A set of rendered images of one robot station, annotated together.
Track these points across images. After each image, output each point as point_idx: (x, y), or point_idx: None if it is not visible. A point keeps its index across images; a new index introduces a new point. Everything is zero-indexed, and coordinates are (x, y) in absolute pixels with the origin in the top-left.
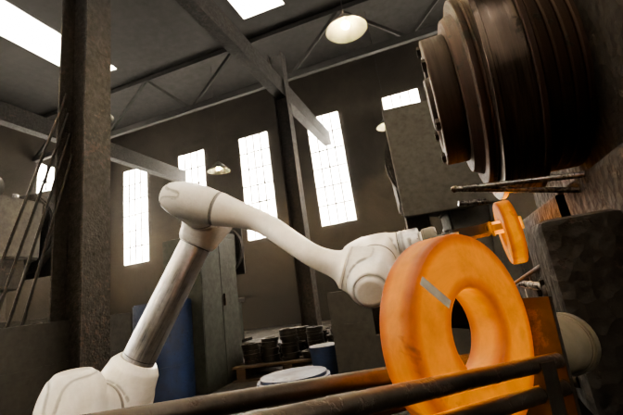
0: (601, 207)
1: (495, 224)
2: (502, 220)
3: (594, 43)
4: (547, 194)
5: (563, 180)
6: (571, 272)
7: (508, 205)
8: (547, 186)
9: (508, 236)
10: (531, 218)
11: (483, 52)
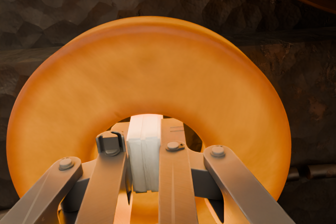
0: None
1: (185, 142)
2: (259, 123)
3: None
4: (24, 0)
5: None
6: None
7: (238, 48)
8: None
9: (283, 182)
10: (25, 77)
11: None
